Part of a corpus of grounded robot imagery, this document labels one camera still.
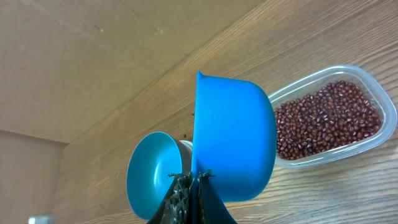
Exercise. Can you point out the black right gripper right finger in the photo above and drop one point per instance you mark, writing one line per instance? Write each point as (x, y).
(211, 209)

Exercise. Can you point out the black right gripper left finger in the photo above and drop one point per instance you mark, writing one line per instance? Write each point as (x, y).
(175, 207)

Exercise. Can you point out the blue plastic measuring scoop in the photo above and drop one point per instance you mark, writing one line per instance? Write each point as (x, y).
(234, 135)

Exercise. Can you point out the teal metal bowl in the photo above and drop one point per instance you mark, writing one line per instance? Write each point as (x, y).
(155, 156)

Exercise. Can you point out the white digital kitchen scale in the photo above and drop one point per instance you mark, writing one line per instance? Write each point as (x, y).
(187, 144)

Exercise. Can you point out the clear plastic container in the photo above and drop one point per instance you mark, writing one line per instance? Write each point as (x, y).
(371, 88)

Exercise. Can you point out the red adzuki beans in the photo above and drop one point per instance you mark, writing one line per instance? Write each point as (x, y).
(336, 115)

